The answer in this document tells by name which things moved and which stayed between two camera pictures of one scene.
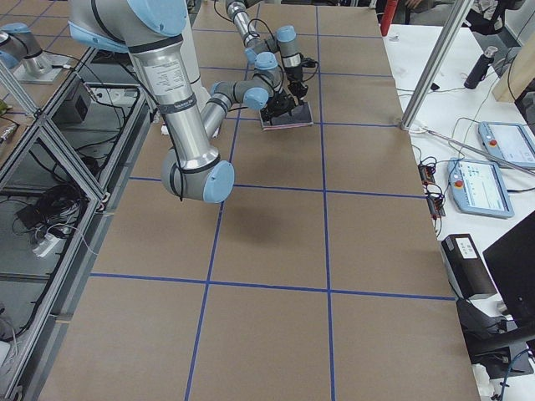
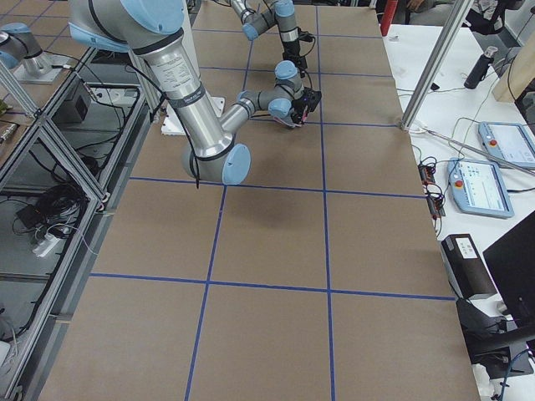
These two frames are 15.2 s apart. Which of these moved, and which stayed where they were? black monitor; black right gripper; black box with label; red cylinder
Moved: black right gripper
Stayed: black monitor; red cylinder; black box with label
